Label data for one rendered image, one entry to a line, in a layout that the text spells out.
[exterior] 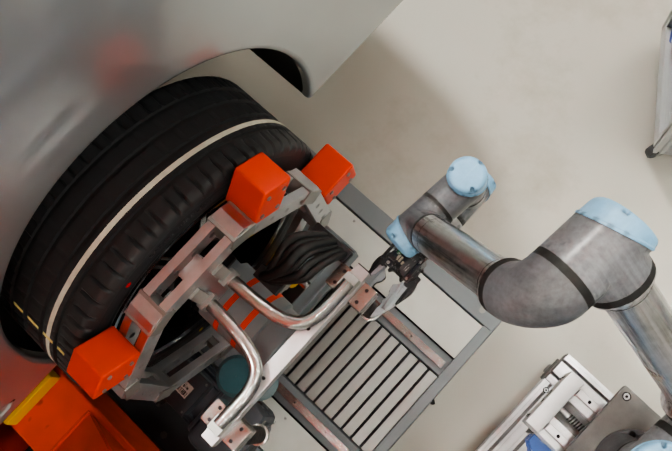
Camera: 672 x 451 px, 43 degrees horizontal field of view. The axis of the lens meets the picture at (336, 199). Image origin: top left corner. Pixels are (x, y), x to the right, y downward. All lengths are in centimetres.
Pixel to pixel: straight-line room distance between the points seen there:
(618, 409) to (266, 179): 80
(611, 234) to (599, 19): 165
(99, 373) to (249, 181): 41
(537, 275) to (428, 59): 159
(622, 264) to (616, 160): 143
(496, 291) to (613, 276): 17
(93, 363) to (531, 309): 73
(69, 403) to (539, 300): 114
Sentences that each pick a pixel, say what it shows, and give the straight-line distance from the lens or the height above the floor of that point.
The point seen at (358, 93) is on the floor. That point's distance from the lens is 273.
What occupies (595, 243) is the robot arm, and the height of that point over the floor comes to 130.
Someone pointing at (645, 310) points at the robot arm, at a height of 121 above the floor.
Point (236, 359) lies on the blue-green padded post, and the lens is 184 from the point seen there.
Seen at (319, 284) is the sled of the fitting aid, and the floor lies 15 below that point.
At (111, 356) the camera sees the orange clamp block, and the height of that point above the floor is 110.
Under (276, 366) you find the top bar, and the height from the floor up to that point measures 98.
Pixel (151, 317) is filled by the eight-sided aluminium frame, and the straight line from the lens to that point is 149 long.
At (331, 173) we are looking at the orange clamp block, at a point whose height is 88.
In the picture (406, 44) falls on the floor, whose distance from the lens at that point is 279.
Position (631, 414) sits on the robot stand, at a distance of 175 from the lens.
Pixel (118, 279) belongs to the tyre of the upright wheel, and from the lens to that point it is 148.
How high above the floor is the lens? 253
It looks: 74 degrees down
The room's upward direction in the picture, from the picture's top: 24 degrees counter-clockwise
